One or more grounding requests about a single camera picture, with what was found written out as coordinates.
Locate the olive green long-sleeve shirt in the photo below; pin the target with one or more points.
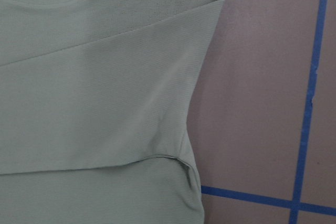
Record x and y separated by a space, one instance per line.
94 102

